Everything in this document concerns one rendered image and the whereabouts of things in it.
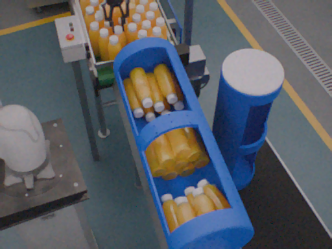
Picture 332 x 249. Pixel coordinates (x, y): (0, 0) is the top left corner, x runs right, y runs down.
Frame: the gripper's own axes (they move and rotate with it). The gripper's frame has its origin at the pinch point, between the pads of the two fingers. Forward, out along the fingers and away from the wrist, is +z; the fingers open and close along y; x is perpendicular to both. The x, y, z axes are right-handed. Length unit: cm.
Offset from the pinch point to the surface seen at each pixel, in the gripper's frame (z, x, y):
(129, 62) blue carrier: -1.5, -26.4, -0.7
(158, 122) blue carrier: -12, -68, 1
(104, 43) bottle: 7.0, -3.0, -7.7
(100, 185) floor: 110, -17, -24
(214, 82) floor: 110, 44, 75
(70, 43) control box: 0.1, -6.0, -23.1
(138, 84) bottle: -2.9, -40.7, -0.3
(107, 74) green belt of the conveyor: 20.1, -10.7, -8.7
